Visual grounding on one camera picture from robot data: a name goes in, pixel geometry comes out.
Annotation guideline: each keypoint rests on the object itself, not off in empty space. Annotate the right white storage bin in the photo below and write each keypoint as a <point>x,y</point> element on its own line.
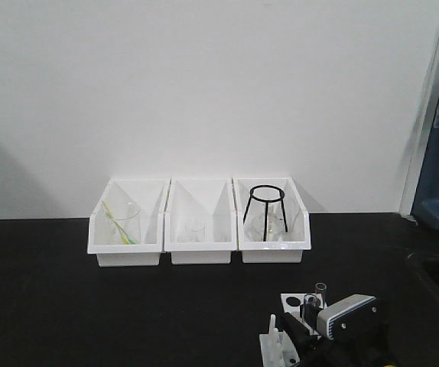
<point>296,241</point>

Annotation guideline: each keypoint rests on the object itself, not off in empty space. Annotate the small glass beaker middle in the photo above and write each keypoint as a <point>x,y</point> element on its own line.
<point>195,230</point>

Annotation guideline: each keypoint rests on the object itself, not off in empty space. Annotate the yellow green stirring rod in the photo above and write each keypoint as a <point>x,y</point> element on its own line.
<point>125,237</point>

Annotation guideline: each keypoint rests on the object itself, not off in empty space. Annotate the glass beaker left bin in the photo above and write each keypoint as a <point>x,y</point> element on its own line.
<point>128,216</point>

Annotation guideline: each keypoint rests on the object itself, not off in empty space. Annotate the glass test tube in rack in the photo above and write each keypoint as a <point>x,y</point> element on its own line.
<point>321,293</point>

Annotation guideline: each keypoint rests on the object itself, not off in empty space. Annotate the black wire tripod stand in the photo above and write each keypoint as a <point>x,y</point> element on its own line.
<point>262,199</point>

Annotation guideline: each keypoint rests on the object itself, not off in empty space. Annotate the white test tube rack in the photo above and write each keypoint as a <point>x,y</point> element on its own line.
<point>277,346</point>

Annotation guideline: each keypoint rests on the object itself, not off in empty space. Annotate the white storage bin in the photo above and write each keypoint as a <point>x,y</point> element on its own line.
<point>151,195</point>
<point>210,199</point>
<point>296,241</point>

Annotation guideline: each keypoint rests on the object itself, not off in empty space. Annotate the middle white storage bin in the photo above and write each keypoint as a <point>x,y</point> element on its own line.
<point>210,199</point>

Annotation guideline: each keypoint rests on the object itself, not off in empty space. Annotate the glass flask right bin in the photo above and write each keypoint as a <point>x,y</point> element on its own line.
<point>271,231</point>

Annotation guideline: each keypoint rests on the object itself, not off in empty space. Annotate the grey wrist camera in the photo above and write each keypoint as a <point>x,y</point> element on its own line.
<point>327,317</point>

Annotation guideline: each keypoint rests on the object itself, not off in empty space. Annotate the left white storage bin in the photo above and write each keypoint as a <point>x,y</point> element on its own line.
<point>151,195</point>

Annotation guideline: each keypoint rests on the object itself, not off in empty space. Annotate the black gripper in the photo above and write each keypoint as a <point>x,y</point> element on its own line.
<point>357,348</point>

